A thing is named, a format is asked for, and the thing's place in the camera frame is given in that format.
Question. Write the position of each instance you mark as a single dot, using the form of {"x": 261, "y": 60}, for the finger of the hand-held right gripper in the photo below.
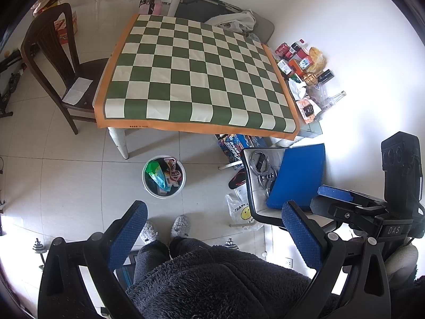
{"x": 335, "y": 192}
{"x": 323, "y": 207}

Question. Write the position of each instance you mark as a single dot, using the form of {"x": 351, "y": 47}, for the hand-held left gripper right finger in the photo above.
{"x": 300, "y": 236}

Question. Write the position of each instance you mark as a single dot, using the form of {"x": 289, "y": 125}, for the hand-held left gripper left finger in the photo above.
{"x": 129, "y": 236}

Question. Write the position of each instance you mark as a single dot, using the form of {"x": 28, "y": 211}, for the white round waste bin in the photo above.
{"x": 146, "y": 186}

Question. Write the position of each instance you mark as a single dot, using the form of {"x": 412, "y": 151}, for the person's right forearm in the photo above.
{"x": 401, "y": 265}

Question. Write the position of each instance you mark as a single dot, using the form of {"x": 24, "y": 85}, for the grey fuzzy slipper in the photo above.
{"x": 180, "y": 226}
{"x": 148, "y": 232}

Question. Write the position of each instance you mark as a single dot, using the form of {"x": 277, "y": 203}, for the blue board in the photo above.
{"x": 298, "y": 176}

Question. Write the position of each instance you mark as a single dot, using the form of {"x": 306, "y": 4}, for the plastic bag with smiley face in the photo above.
{"x": 240, "y": 211}

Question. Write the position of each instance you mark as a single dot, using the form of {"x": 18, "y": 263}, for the glass side table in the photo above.
{"x": 312, "y": 129}

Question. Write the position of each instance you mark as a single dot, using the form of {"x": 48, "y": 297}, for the green snack packet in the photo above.
{"x": 154, "y": 172}

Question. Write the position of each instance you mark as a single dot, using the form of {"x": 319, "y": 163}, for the brown and white packet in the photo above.
{"x": 174, "y": 171}

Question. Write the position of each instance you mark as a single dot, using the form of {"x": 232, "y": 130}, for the red and black slipper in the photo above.
{"x": 237, "y": 179}

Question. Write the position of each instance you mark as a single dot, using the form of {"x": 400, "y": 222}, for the orange snack packet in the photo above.
{"x": 306, "y": 108}

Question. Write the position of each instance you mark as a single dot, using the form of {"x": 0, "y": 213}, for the clear glass bottle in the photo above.
{"x": 332, "y": 101}

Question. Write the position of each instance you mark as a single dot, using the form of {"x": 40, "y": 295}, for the person's dark fleece clothing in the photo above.
{"x": 215, "y": 282}

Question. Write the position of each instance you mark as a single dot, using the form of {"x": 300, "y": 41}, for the white pole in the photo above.
{"x": 229, "y": 165}

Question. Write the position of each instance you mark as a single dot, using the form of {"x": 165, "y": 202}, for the colourful toy box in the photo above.
{"x": 237, "y": 146}

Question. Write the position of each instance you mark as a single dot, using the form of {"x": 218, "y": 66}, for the white crumpled plastic bag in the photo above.
{"x": 297, "y": 89}

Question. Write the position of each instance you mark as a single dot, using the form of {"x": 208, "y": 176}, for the gold jar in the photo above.
{"x": 309, "y": 79}

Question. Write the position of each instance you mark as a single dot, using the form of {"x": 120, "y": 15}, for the orange bread bag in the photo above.
{"x": 318, "y": 58}

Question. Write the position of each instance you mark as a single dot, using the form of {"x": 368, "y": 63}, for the bottle with red cap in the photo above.
{"x": 298, "y": 45}

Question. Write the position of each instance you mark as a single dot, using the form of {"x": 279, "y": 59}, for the white paper sheet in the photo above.
{"x": 77, "y": 91}

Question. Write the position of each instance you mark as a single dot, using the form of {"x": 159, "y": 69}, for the green checkered tablecloth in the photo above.
{"x": 199, "y": 73}

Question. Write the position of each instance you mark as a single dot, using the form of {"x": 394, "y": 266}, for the grey plastic chair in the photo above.
{"x": 264, "y": 28}

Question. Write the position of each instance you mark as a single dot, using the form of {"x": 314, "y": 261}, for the white cloth bundle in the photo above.
{"x": 232, "y": 21}

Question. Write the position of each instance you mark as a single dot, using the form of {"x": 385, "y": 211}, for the black ornate stand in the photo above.
{"x": 8, "y": 73}

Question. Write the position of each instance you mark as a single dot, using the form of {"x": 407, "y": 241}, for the dark wooden chair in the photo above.
{"x": 49, "y": 40}

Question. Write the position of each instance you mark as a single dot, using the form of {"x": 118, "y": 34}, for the red cardboard box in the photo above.
{"x": 66, "y": 28}

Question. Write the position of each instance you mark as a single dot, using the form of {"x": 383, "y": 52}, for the pink suitcase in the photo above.
{"x": 151, "y": 6}

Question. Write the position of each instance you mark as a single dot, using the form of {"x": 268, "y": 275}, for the dark folding cot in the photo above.
{"x": 199, "y": 6}

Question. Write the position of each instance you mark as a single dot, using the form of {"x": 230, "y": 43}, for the white wall socket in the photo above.
{"x": 289, "y": 262}

